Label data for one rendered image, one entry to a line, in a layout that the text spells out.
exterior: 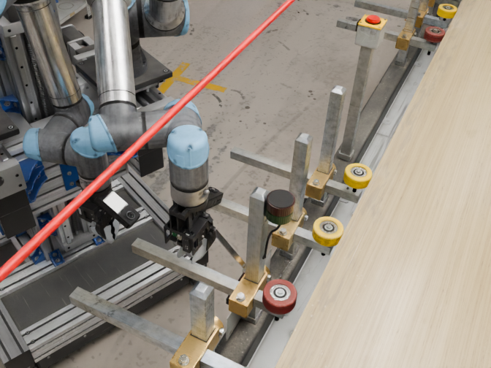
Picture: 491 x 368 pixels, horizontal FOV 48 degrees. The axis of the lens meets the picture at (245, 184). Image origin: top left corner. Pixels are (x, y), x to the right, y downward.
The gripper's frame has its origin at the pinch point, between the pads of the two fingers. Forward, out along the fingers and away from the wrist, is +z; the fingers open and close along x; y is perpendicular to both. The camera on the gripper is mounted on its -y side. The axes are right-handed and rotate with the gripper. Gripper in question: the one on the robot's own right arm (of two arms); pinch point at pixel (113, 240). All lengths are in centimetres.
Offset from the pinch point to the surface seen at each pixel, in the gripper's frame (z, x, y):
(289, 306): -7, 2, -52
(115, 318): -13.3, 26.1, -22.0
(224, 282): -3.3, 0.1, -34.1
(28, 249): -82, 57, -47
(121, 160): -82, 45, -47
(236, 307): -2.1, 4.6, -39.8
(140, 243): -3.2, -0.4, -8.9
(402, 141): -7, -72, -58
